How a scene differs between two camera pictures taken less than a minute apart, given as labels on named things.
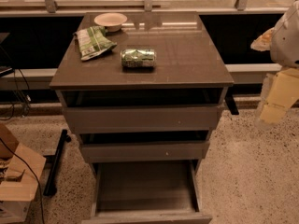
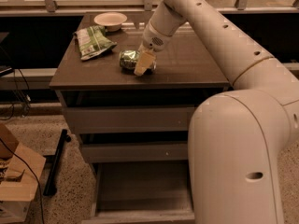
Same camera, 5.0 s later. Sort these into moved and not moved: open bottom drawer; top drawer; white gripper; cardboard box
Moved: white gripper
Not moved: cardboard box; open bottom drawer; top drawer
